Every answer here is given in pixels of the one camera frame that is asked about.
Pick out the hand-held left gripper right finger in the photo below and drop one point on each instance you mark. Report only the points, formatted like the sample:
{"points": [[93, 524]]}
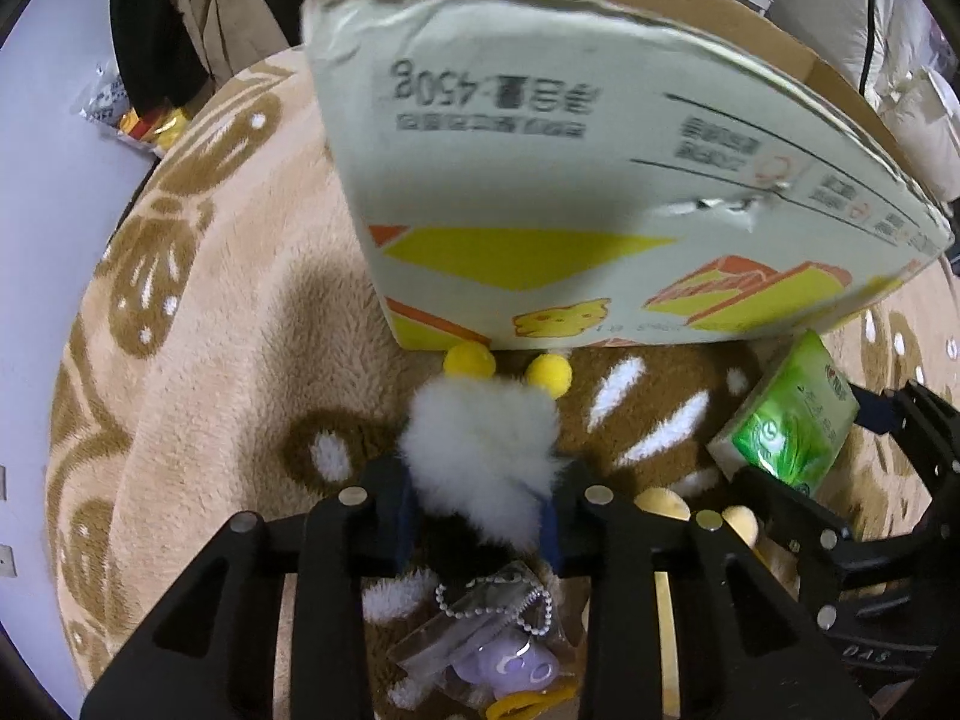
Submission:
{"points": [[564, 532]]}

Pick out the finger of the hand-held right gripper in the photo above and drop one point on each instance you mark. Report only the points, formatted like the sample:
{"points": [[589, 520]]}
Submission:
{"points": [[787, 521], [915, 420]]}

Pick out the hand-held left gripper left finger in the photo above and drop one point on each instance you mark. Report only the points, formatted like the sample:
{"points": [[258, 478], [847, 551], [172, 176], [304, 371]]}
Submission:
{"points": [[390, 517]]}

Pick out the green tissue pack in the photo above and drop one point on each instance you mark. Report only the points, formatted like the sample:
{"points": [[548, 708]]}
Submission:
{"points": [[795, 420]]}

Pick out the white fluffy plush toy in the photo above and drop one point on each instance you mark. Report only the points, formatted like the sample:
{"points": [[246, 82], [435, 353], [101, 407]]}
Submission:
{"points": [[480, 450]]}

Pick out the purple charm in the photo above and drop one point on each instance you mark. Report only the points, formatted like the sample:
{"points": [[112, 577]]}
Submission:
{"points": [[510, 667]]}

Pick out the printed cardboard box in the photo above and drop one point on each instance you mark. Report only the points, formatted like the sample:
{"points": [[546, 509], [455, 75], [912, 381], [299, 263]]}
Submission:
{"points": [[562, 187]]}

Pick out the beige floral blanket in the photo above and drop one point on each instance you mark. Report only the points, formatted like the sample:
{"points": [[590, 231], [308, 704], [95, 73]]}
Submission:
{"points": [[225, 390]]}

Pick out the clear snack bag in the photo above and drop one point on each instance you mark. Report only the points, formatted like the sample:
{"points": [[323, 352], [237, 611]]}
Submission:
{"points": [[105, 97]]}

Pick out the beige coat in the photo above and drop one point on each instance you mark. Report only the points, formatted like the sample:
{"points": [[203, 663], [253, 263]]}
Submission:
{"points": [[232, 15]]}

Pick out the black coat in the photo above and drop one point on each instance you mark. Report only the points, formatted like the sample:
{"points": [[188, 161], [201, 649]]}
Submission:
{"points": [[150, 30]]}

